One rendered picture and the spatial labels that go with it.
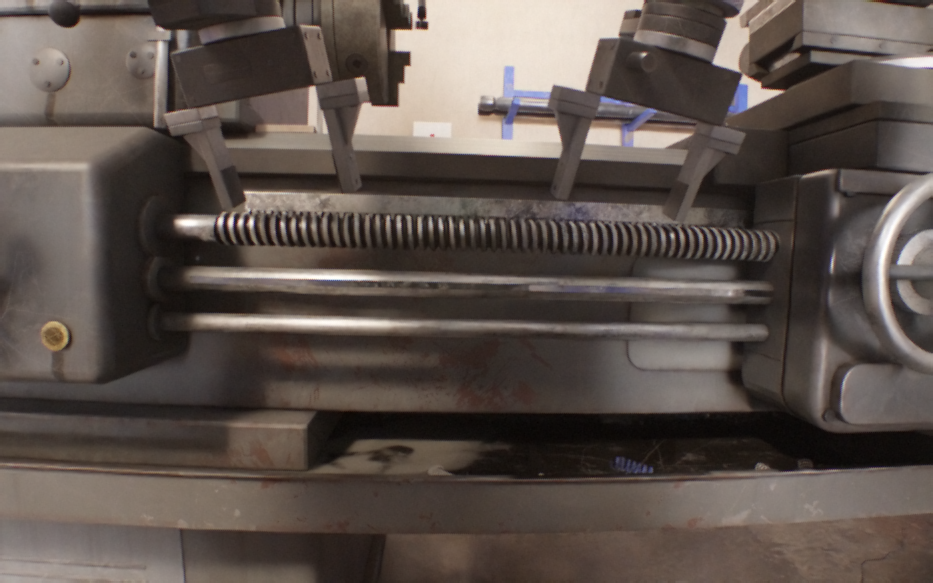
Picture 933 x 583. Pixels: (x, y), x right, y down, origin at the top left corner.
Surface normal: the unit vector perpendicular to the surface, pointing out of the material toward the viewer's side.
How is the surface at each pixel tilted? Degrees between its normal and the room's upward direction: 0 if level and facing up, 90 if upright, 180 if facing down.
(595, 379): 90
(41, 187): 90
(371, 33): 116
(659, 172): 90
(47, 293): 90
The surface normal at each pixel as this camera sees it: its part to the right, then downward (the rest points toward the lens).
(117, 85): 0.05, 0.08
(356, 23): 0.04, 0.43
